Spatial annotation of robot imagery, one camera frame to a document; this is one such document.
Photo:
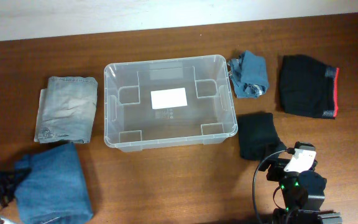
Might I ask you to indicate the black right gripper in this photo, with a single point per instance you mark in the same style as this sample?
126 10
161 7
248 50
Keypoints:
278 173

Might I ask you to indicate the dark blue jeans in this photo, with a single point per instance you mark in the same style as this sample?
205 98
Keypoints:
55 191

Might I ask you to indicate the black cloth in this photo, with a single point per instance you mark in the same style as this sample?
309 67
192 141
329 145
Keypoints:
258 137

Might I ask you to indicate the black shorts with red band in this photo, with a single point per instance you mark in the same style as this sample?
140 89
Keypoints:
308 87

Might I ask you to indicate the light grey jeans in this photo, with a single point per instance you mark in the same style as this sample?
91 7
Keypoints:
67 107

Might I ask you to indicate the small blue denim garment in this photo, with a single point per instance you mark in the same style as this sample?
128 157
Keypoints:
248 74

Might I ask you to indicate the clear plastic storage container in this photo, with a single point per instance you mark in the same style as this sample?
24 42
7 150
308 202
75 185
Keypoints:
130 123

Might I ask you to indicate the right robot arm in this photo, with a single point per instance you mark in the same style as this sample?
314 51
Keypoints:
303 194

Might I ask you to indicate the white label in container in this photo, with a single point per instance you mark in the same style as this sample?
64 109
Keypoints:
171 98

